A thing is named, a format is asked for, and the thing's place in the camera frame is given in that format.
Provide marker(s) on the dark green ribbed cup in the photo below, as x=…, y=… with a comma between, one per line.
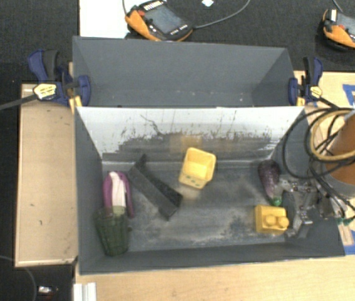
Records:
x=112, y=234

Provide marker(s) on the purple and white toy vegetable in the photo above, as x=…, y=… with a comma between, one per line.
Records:
x=118, y=190

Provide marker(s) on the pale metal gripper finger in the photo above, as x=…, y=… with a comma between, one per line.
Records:
x=301, y=223
x=295, y=187

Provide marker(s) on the yellow square cup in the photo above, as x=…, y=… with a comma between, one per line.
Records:
x=198, y=168

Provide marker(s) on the grey metal bin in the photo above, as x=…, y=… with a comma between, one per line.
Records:
x=196, y=230

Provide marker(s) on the purple toy eggplant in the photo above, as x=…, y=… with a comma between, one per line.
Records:
x=270, y=177

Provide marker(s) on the yellow toy brick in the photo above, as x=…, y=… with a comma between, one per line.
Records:
x=268, y=219

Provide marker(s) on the pale wood board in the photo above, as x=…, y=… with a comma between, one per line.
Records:
x=45, y=174

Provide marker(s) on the dark green flat block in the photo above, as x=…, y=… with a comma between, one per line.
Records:
x=155, y=188

